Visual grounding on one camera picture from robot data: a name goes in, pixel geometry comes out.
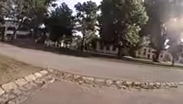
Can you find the grey asphalt road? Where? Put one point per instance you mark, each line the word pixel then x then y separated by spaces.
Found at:
pixel 88 65

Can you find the cobblestone kerb strip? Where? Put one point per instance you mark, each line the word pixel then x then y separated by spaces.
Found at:
pixel 76 78

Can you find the row of trees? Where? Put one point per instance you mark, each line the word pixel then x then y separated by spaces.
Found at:
pixel 116 21

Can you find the pale building behind trees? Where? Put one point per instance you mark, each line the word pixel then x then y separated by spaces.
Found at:
pixel 146 53

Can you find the grey asphalt path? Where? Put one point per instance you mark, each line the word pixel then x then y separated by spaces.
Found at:
pixel 113 102

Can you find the building with sloped roof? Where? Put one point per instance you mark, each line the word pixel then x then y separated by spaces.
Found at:
pixel 9 31

